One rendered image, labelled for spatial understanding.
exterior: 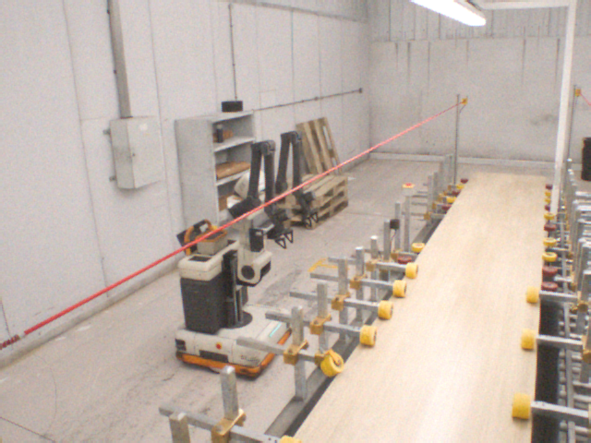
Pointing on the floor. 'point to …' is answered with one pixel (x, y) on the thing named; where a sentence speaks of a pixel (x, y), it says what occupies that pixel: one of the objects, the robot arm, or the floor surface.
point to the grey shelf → (186, 153)
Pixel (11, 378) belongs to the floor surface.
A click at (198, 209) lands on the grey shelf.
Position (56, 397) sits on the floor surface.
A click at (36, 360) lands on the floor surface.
